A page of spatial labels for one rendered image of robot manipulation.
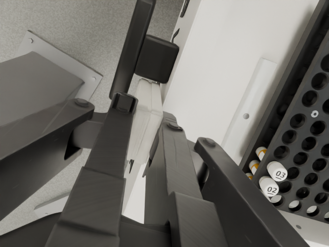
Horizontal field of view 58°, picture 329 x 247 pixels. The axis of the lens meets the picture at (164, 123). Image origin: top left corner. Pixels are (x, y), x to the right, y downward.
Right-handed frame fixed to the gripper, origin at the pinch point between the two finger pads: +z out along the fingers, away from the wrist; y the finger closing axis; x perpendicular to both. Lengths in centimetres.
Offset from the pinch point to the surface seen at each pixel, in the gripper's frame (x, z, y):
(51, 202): -80, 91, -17
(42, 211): -86, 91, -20
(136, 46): 3.6, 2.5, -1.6
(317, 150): 0.5, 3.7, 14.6
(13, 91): -22, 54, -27
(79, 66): -20, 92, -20
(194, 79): 3.0, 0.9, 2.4
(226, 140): -2.9, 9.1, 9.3
